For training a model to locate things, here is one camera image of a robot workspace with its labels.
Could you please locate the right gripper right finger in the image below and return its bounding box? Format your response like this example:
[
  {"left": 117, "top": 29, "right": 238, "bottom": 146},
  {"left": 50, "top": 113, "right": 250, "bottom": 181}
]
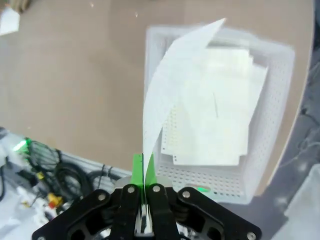
[{"left": 145, "top": 153, "right": 262, "bottom": 240}]

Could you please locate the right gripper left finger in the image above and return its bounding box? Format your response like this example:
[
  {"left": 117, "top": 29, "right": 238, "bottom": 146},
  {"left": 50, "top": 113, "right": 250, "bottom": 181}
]
[{"left": 31, "top": 152, "right": 145, "bottom": 240}]

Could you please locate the white paper sheet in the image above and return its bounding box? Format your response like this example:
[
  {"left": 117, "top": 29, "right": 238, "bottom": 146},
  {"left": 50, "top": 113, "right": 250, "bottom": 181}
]
[{"left": 141, "top": 17, "right": 227, "bottom": 188}]

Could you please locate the stack of flat paper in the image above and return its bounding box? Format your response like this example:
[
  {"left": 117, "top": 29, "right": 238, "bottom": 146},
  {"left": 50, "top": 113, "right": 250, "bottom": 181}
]
[{"left": 159, "top": 47, "right": 270, "bottom": 167}]

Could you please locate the green lit device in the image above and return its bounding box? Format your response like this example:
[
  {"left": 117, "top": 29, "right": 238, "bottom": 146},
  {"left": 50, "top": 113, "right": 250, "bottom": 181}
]
[{"left": 11, "top": 136, "right": 35, "bottom": 153}]

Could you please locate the white perforated plastic basket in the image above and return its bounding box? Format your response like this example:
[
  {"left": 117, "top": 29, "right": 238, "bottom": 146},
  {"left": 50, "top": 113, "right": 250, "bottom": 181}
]
[{"left": 144, "top": 24, "right": 296, "bottom": 205}]

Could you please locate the black coiled floor cable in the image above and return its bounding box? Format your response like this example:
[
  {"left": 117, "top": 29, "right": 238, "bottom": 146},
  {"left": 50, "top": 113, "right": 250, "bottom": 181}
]
[{"left": 53, "top": 149, "right": 94, "bottom": 198}]

